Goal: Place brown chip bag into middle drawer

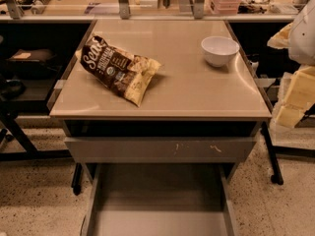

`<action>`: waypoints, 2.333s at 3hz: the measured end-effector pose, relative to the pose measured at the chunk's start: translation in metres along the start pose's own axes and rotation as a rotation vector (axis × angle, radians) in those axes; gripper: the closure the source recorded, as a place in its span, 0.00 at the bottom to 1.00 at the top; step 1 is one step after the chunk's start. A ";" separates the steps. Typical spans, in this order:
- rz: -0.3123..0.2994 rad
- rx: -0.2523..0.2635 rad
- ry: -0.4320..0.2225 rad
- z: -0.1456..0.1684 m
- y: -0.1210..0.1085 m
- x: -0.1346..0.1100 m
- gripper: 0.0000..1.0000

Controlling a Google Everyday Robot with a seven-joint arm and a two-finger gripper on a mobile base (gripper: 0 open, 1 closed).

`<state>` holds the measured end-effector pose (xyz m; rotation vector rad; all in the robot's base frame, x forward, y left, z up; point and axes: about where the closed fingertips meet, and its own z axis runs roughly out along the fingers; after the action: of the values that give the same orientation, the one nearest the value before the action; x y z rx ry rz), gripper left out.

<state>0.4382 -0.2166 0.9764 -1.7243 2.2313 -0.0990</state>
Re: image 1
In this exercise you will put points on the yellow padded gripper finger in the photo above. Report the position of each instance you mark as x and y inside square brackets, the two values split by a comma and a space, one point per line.
[299, 97]
[280, 39]

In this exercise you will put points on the brown and yellow chip bag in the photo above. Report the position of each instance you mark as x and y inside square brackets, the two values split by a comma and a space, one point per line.
[127, 75]

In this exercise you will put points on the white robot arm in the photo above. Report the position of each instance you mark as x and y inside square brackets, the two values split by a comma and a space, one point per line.
[298, 38]

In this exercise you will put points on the grey drawer cabinet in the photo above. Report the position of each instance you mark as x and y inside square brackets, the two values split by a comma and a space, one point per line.
[186, 98]

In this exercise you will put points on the open middle drawer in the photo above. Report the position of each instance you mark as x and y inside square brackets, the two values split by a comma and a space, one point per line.
[160, 200]

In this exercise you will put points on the closed top drawer front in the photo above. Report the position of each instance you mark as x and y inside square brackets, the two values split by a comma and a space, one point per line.
[159, 150]

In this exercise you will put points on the white ceramic bowl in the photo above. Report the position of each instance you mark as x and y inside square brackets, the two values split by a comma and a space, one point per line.
[219, 50]

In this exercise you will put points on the black table leg with caster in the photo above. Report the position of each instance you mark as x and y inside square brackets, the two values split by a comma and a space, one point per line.
[276, 177]

